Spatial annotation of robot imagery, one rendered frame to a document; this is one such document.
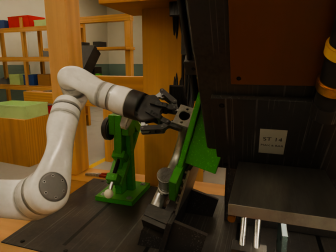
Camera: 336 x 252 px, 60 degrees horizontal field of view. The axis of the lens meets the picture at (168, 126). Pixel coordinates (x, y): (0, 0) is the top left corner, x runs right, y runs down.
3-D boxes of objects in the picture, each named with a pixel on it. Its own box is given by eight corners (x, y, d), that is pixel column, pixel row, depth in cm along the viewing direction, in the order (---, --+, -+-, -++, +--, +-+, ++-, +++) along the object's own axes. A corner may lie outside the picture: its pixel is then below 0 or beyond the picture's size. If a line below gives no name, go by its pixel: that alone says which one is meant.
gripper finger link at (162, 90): (158, 89, 75) (172, 104, 72) (164, 86, 75) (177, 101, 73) (159, 95, 77) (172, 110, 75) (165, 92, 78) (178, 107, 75)
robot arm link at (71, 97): (68, 89, 85) (57, 127, 77) (60, 66, 78) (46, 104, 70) (92, 89, 85) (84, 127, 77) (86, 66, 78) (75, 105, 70)
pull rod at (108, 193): (110, 200, 86) (110, 182, 84) (102, 199, 87) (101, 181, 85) (119, 192, 91) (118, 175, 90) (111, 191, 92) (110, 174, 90)
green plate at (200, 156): (207, 197, 62) (238, 103, 56) (171, 183, 64) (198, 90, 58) (215, 177, 73) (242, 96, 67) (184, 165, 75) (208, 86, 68)
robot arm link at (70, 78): (115, 73, 74) (120, 97, 81) (65, 58, 77) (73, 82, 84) (101, 92, 70) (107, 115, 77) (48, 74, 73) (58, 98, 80)
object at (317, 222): (351, 242, 38) (354, 221, 37) (226, 222, 43) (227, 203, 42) (308, 154, 74) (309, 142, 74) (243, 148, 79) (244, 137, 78)
